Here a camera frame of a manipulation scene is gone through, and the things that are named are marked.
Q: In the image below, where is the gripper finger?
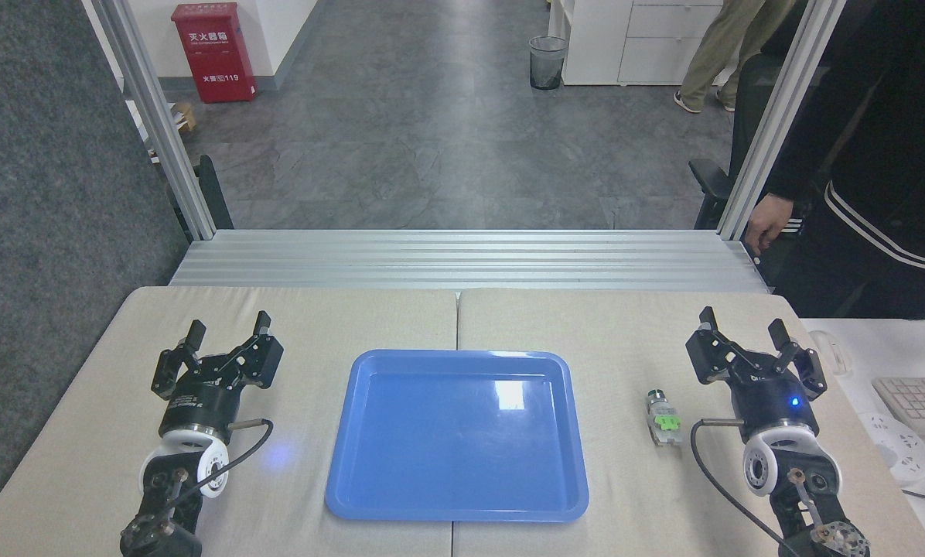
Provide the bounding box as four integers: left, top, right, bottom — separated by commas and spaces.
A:
685, 306, 754, 385
215, 311, 285, 388
151, 320, 207, 399
768, 318, 829, 402

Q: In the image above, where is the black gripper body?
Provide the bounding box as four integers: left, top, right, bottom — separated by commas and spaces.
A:
732, 370, 820, 436
159, 373, 238, 434

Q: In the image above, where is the switch part with green clip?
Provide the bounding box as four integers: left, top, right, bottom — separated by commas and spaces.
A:
646, 389, 684, 447

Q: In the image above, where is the black curved plastic part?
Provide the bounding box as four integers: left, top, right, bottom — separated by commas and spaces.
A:
166, 155, 235, 233

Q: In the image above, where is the blue plastic tray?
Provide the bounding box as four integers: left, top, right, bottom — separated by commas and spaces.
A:
325, 349, 590, 523

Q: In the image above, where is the person's hand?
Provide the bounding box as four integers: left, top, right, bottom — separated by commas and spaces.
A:
743, 193, 797, 256

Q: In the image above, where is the white computer mouse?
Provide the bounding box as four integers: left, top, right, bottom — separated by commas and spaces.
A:
808, 330, 851, 378

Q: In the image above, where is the beige table mat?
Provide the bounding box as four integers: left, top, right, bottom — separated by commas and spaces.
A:
0, 286, 460, 557
452, 288, 925, 557

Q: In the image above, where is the white keyboard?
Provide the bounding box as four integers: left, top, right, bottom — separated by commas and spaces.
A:
872, 376, 925, 435

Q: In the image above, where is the white power strip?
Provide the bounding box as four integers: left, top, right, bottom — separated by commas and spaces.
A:
856, 411, 925, 485

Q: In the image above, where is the black office chair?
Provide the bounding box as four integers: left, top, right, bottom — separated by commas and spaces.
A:
688, 53, 790, 231

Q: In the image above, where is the grey felt partition panel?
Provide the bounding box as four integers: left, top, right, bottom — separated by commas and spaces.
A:
0, 0, 193, 536

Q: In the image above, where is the person in black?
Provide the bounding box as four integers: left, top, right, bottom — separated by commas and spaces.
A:
763, 0, 925, 320

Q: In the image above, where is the standing person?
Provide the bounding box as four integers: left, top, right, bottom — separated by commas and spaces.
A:
673, 0, 797, 114

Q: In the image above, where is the red fire extinguisher box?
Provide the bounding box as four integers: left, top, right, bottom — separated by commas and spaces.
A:
171, 2, 258, 104

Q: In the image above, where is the white drawer cabinet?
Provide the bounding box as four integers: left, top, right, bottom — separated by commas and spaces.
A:
548, 0, 730, 87

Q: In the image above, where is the mesh waste bin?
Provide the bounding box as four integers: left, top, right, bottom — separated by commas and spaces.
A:
528, 36, 568, 91

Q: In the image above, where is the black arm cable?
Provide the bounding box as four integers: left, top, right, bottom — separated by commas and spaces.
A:
170, 419, 275, 507
690, 418, 802, 557

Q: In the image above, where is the silver aluminium rail platform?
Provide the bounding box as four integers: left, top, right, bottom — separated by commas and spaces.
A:
169, 229, 771, 294

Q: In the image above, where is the silver aluminium post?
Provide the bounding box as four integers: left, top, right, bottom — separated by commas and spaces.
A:
90, 0, 217, 241
715, 0, 848, 241

